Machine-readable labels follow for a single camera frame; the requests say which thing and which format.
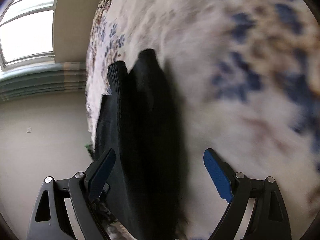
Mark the floral fleece blanket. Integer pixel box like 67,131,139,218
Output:
86,0,319,239

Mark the bright window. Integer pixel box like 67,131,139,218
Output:
1,0,57,71

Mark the plaid curtain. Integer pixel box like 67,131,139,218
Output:
1,62,86,102

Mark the black sock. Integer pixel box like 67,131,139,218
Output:
94,49,181,239

